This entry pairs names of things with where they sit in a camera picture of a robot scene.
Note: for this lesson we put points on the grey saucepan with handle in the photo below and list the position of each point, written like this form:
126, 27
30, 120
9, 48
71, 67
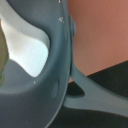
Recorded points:
34, 102

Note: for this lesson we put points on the white toy fish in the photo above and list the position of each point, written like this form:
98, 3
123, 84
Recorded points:
27, 45

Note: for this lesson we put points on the pink stove board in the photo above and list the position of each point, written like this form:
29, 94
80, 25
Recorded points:
101, 38

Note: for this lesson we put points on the grey teal gripper finger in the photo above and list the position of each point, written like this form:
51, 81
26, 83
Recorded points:
4, 55

